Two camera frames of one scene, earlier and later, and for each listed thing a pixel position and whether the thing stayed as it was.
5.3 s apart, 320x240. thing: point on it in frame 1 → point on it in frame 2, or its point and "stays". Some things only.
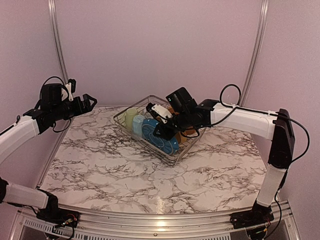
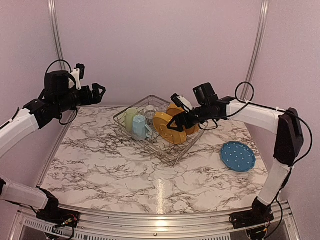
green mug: [130, 112] stays
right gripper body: [170, 133] → [192, 121]
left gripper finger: [89, 103] → [97, 95]
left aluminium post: [52, 10] stays
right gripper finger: [159, 130] → [180, 121]
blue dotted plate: [170, 146] → [237, 156]
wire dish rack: [136, 123] stays
